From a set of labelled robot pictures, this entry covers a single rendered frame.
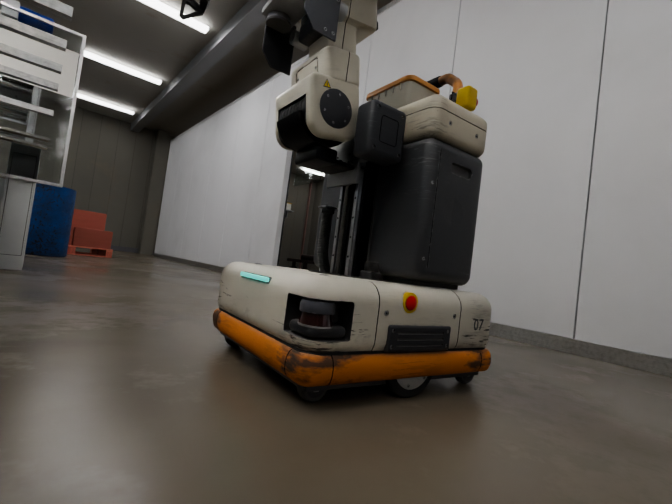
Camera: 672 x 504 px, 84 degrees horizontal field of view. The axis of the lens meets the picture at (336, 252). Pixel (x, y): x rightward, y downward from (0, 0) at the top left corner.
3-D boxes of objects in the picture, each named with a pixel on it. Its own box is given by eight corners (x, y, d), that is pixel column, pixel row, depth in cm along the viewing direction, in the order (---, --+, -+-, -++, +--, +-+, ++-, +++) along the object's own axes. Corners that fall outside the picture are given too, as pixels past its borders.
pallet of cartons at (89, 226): (105, 255, 626) (111, 216, 629) (113, 258, 557) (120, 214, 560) (13, 246, 553) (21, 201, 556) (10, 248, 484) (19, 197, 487)
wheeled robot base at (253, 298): (361, 332, 164) (368, 275, 165) (494, 378, 112) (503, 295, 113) (206, 331, 126) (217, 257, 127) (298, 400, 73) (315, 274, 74)
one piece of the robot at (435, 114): (358, 302, 156) (382, 107, 160) (471, 329, 112) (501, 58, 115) (287, 297, 137) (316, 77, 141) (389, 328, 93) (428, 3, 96)
